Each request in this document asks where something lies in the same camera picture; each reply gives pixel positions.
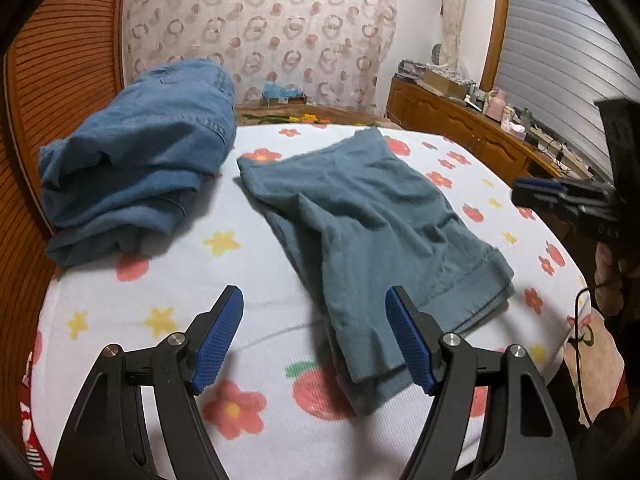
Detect grey window blind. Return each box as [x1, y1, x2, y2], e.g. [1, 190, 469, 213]
[492, 0, 640, 181]

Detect white floral bed sheet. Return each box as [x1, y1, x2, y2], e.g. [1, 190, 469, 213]
[30, 122, 593, 480]

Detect brown floral blanket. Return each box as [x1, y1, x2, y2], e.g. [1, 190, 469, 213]
[235, 105, 401, 129]

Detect cardboard box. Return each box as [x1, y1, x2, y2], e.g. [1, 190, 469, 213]
[422, 67, 473, 98]

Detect wooden louvered wardrobe door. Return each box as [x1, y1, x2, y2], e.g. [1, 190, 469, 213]
[4, 0, 129, 281]

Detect teal pants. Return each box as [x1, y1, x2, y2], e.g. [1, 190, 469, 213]
[236, 127, 516, 417]

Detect person's right hand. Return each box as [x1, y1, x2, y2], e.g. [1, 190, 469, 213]
[595, 242, 626, 316]

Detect white lace curtain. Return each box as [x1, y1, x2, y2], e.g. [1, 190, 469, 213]
[440, 0, 466, 68]

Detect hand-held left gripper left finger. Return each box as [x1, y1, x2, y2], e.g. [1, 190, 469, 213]
[52, 285, 245, 480]

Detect red patterned cloth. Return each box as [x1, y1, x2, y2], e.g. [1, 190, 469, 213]
[19, 330, 56, 476]

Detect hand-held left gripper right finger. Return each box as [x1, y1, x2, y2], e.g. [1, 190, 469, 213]
[385, 285, 581, 480]

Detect wooden cabinet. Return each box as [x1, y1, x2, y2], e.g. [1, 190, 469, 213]
[387, 77, 601, 181]

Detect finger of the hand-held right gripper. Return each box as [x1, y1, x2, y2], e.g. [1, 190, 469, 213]
[515, 177, 615, 197]
[511, 187, 598, 236]

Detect blue denim jeans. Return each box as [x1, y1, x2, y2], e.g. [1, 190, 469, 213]
[37, 58, 237, 268]

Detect ring patterned lace curtain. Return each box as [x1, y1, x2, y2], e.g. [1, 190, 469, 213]
[122, 0, 397, 113]

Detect small blue box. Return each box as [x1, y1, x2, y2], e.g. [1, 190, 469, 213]
[262, 81, 307, 107]

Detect wooden window frame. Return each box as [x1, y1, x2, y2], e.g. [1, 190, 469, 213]
[481, 0, 516, 92]

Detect black cable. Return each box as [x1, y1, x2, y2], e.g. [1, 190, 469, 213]
[574, 287, 601, 428]

